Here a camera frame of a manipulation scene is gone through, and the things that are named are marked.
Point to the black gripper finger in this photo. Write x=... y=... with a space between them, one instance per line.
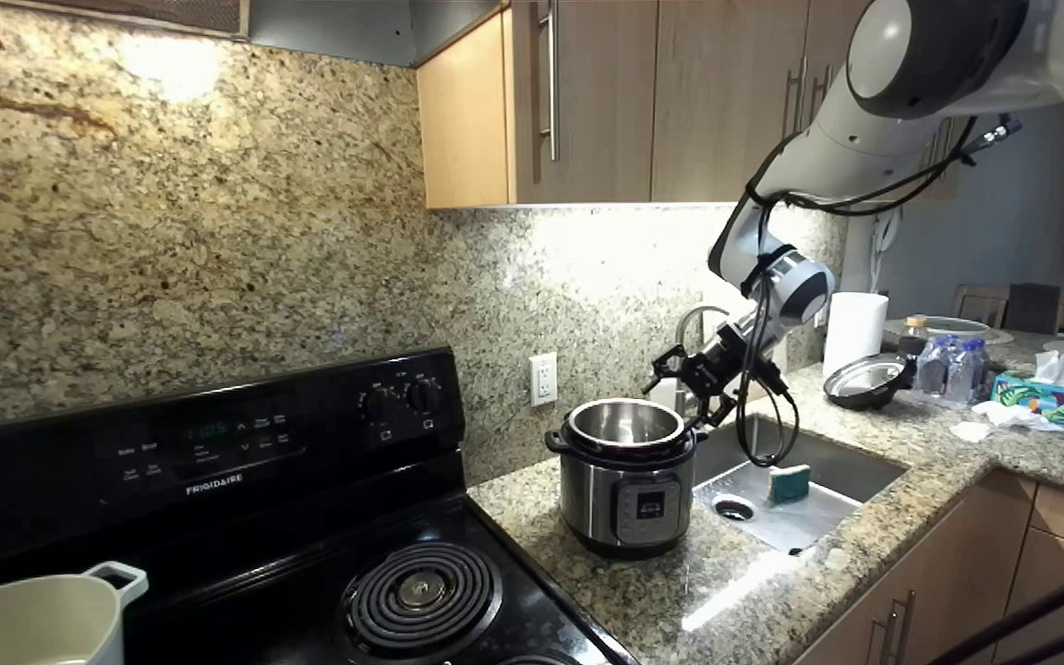
x=683 y=363
x=706 y=400

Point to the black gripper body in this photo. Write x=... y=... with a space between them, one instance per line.
x=731 y=355

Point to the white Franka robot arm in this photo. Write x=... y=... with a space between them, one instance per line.
x=924 y=85

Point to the green dish sponge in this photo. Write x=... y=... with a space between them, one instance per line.
x=791 y=484

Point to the silver electric pressure cooker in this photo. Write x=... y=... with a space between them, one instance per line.
x=620 y=504

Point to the clear glass dish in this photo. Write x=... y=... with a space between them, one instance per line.
x=951 y=329

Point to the white paper towel roll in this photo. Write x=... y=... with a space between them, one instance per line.
x=854 y=332

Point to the black bowl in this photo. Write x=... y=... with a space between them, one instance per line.
x=866 y=387

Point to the steel kitchen sink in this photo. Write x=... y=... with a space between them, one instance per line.
x=831 y=474

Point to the clear plastic water bottle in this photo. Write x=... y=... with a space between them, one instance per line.
x=933 y=371
x=970 y=371

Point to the wooden dining chair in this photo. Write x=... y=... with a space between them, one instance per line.
x=1035 y=308
x=980 y=308

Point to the white paper napkin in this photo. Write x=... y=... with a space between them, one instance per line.
x=1015 y=415

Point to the wooden lower cabinet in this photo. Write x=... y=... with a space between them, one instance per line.
x=964 y=565

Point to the teal tissue box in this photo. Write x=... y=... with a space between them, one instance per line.
x=1052 y=400

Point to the black coil burner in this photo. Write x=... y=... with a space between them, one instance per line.
x=423 y=596

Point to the black electric stove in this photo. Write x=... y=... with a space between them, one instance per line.
x=248 y=493

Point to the grey range hood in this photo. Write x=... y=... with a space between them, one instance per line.
x=334 y=29

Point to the white wall outlet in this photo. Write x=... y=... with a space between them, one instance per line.
x=544 y=378

